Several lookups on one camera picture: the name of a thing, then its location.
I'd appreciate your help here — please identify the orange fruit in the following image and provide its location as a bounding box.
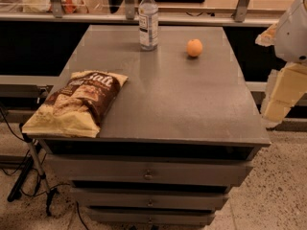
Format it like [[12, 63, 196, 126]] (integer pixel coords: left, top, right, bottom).
[[186, 39, 202, 58]]

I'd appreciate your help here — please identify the black tripod stand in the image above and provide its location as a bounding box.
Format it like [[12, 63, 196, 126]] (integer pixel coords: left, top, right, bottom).
[[7, 132, 59, 217]]

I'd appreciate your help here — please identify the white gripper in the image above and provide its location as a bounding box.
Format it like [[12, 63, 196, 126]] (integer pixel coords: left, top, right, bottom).
[[255, 0, 307, 123]]

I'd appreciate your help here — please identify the black floor cable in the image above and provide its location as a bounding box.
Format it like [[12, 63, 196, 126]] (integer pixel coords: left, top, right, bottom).
[[75, 200, 90, 230]]

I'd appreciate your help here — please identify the brown chip bag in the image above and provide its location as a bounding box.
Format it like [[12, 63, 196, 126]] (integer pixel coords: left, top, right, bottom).
[[22, 71, 128, 138]]

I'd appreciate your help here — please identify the metal railing frame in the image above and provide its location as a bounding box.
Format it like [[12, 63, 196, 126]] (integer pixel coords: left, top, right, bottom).
[[0, 0, 295, 27]]

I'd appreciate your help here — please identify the grey drawer cabinet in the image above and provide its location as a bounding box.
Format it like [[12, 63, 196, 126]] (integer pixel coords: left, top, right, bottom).
[[41, 26, 270, 226]]

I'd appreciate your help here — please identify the clear plastic water bottle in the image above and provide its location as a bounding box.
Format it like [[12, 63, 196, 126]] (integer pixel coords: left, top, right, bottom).
[[138, 0, 158, 51]]

